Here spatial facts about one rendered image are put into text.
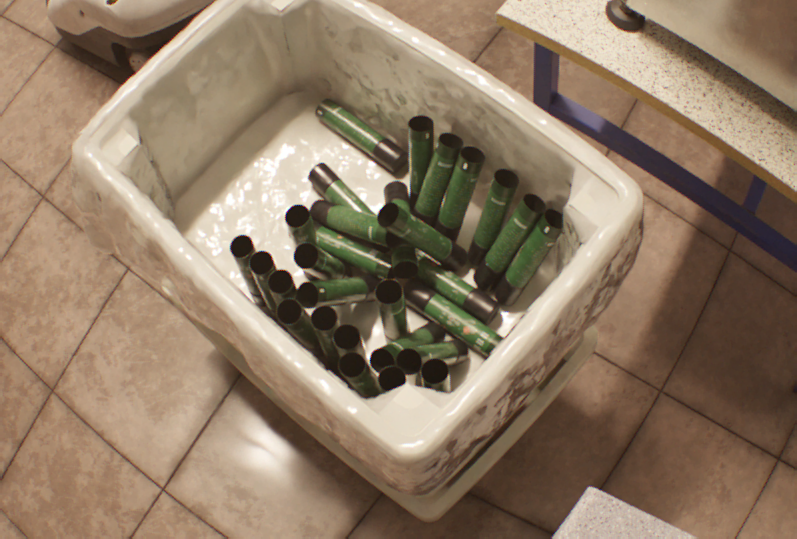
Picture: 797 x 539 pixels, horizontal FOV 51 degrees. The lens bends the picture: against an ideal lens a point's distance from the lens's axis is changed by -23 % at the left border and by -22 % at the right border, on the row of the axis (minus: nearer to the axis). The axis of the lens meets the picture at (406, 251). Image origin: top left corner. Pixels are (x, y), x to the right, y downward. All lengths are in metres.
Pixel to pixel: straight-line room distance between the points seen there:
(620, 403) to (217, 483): 0.74
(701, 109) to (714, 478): 0.83
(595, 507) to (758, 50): 0.55
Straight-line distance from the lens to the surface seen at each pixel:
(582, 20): 1.19
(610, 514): 0.94
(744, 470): 1.78
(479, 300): 1.28
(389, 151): 1.38
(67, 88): 2.29
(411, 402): 1.05
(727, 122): 1.14
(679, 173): 1.46
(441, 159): 1.26
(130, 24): 1.93
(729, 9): 1.06
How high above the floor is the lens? 1.67
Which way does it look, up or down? 64 degrees down
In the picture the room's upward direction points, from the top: 8 degrees counter-clockwise
